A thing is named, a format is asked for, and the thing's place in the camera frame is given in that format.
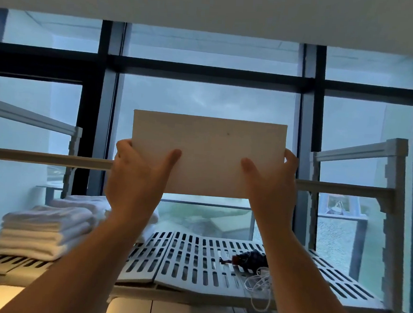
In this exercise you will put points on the person's left hand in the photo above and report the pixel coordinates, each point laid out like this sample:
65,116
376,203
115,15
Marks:
134,185

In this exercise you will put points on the person's right hand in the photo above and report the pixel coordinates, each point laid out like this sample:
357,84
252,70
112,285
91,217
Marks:
274,194

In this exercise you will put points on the person's left thumb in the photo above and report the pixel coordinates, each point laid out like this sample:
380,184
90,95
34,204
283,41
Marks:
168,164

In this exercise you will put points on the person's right thumb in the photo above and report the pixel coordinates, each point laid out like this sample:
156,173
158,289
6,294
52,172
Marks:
250,171

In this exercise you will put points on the white rectangular board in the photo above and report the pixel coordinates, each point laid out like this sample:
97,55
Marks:
210,155

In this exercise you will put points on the person's left forearm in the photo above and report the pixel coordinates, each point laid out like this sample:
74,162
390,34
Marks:
86,266

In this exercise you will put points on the person's right forearm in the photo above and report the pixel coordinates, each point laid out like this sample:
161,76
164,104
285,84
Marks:
300,284

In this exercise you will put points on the glass balcony railing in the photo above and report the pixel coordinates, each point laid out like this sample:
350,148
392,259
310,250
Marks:
205,218

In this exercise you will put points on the small black and red device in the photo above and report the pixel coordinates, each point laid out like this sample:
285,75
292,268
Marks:
252,260

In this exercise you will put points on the white slotted shelf panel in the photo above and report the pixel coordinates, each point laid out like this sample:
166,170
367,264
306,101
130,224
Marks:
198,267
5,262
150,260

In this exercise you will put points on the white plastic shelf rack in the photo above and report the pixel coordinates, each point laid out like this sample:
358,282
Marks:
395,210

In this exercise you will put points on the dark window frame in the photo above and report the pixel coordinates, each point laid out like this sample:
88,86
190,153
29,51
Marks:
103,66

